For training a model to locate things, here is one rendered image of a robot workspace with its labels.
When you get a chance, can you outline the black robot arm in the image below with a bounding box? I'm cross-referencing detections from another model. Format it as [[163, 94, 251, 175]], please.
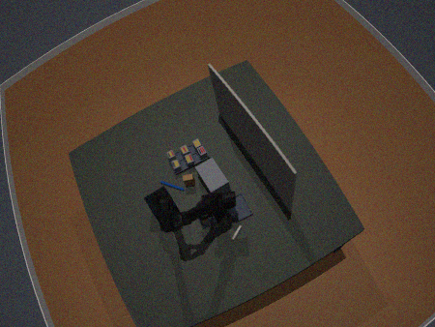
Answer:
[[151, 191, 236, 233]]

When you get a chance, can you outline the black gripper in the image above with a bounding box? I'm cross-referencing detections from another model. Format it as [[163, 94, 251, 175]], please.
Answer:
[[198, 203, 237, 221]]

